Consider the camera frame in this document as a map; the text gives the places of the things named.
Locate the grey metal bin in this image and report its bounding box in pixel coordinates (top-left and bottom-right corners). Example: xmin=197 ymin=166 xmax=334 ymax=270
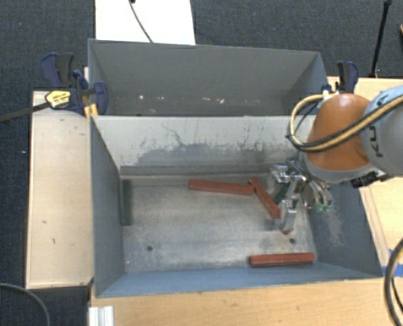
xmin=87 ymin=38 xmax=384 ymax=300

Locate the red-brown flat block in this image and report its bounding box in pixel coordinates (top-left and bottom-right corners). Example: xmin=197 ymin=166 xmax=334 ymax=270
xmin=248 ymin=177 xmax=282 ymax=221
xmin=248 ymin=252 xmax=315 ymax=268
xmin=187 ymin=179 xmax=256 ymax=197

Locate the pale wood board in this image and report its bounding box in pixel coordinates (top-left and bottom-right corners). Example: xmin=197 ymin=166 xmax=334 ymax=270
xmin=24 ymin=90 xmax=96 ymax=290

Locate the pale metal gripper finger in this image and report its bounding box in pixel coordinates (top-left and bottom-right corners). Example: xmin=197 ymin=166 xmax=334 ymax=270
xmin=273 ymin=199 xmax=288 ymax=228
xmin=282 ymin=207 xmax=298 ymax=236

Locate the dark green flat block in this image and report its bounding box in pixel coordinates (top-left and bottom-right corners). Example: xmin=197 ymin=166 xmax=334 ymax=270
xmin=121 ymin=179 xmax=134 ymax=226

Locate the black cylinder on white bracket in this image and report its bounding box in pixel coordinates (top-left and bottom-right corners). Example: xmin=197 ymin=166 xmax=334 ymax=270
xmin=349 ymin=170 xmax=394 ymax=189

